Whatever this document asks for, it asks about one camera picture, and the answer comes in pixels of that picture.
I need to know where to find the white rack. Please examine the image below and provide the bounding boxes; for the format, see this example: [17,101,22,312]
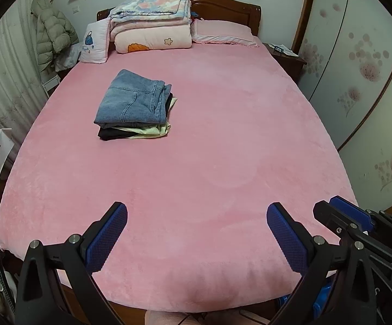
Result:
[42,73,61,97]

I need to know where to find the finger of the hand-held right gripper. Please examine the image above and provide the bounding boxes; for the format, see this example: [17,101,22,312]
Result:
[329,196,377,233]
[313,200,370,244]

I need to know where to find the white cushion with blue print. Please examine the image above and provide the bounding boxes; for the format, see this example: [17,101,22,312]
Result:
[79,18,111,64]

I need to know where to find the pink pillow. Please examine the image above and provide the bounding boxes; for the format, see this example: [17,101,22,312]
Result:
[191,19,259,47]

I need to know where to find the white plastic bag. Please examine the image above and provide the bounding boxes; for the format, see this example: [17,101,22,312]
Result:
[54,42,83,72]

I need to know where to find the person's pink clothing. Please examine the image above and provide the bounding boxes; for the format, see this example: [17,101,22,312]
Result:
[144,310,261,325]

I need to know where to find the pink bed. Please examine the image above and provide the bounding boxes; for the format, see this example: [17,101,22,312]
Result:
[0,37,359,315]

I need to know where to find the wooden headboard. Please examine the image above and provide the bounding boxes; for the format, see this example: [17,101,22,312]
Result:
[96,0,262,38]

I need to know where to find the green puffer jacket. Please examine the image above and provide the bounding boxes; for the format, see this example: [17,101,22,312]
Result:
[31,0,79,73]

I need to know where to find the blue denim jacket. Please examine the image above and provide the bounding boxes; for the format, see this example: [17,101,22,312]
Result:
[94,69,173,126]

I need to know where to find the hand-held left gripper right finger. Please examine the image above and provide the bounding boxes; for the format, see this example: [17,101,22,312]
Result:
[266,202,378,325]

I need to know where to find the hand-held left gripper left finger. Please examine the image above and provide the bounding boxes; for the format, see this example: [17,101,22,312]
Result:
[15,202,129,325]

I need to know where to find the white curtain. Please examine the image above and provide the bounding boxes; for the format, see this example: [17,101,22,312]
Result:
[0,0,52,136]

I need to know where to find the green and black folded garment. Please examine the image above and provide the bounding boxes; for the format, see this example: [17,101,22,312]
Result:
[98,93,178,141]

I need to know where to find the wooden nightstand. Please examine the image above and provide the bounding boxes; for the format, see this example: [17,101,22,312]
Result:
[262,42,308,83]

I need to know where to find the floral wardrobe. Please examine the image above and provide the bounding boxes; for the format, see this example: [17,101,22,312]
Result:
[291,0,392,217]

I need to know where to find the floral folded quilt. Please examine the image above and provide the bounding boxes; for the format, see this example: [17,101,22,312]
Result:
[109,0,192,24]

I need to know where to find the papers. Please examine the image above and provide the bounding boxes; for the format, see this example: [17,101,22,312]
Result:
[269,43,299,56]

